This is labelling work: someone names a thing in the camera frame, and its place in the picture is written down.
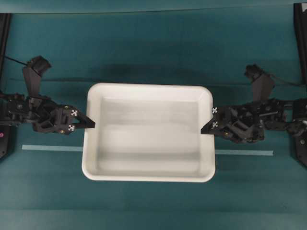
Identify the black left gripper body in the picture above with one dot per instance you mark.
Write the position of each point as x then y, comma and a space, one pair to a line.
50, 117

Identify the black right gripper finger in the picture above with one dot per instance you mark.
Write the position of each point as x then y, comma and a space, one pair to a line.
210, 128
215, 111

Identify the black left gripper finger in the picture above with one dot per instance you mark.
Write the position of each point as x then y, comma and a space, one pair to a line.
78, 117
73, 127

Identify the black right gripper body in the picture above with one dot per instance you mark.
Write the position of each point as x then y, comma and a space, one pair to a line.
240, 123

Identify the white plastic tray case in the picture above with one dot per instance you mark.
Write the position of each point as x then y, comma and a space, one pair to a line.
148, 133

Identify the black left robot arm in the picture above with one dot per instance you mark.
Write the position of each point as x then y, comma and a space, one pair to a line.
16, 110

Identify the light blue tape strip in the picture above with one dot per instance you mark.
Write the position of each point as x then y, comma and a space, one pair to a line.
217, 151

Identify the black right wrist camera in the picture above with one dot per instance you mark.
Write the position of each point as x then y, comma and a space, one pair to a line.
261, 81

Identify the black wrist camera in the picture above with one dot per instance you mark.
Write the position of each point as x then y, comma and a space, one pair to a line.
261, 81
33, 73

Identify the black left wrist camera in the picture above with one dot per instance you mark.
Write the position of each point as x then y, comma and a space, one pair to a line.
33, 73

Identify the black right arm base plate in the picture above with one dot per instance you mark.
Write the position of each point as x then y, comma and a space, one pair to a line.
300, 26

